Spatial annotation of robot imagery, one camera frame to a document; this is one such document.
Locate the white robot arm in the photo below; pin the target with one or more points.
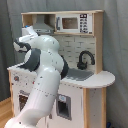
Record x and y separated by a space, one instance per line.
42 57

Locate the grey toy sink basin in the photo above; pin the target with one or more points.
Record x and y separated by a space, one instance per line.
78 75

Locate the black toy faucet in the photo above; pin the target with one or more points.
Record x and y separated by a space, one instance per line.
83 63

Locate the toy microwave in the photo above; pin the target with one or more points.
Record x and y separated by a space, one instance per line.
74 23

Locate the toy dishwasher door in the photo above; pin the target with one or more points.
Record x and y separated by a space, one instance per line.
67 110

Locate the grey toy range hood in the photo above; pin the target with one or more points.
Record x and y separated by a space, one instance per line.
40 26

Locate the left red oven knob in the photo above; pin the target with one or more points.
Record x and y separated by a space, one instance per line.
16 78

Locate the wooden toy kitchen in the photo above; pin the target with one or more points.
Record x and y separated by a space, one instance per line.
70 46

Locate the toy oven door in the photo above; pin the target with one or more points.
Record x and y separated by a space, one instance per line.
23 97

